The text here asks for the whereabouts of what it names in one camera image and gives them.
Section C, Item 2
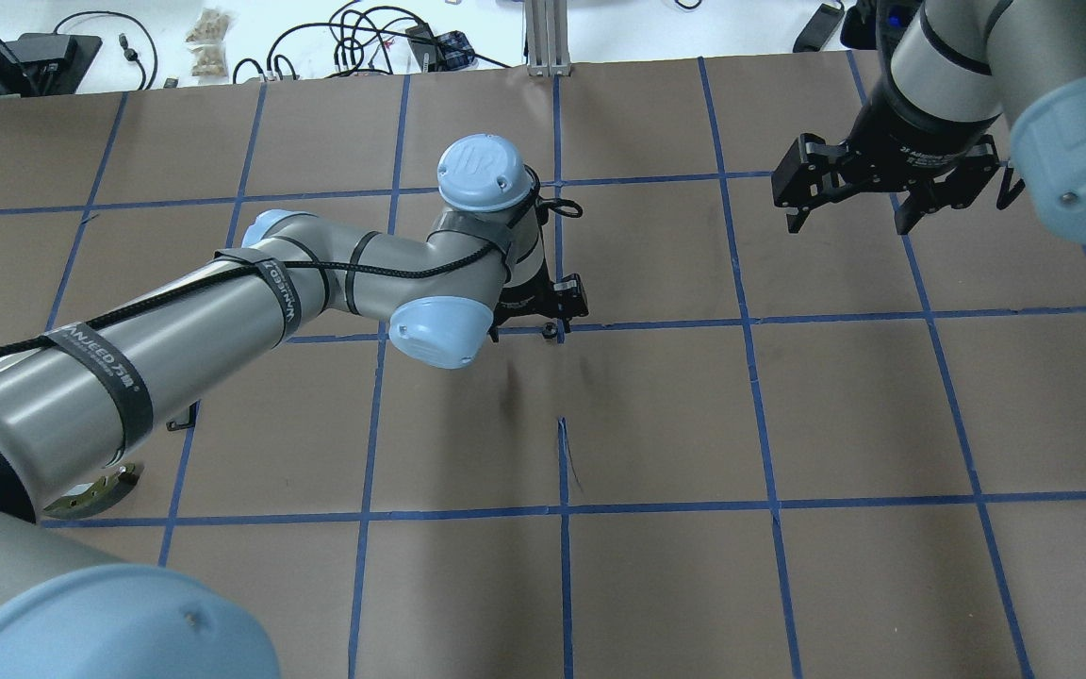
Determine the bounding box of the black flat boxes stack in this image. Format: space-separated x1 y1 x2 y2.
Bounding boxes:
0 33 103 96

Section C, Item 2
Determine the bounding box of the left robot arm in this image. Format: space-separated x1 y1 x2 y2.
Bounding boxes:
0 134 589 678

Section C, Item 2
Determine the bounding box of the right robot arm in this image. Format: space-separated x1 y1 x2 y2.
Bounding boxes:
771 1 1086 244

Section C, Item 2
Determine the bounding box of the black power adapter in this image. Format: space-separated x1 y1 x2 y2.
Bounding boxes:
792 1 847 53

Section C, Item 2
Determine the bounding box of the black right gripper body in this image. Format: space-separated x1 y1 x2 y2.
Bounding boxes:
839 90 998 193

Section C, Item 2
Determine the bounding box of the curved metal brake shoe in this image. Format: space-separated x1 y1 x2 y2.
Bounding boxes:
41 461 146 521

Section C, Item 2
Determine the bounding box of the aluminium frame post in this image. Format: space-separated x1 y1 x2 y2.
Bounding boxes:
522 0 572 77

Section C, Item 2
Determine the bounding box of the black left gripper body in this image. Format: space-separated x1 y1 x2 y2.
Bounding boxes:
491 268 589 342

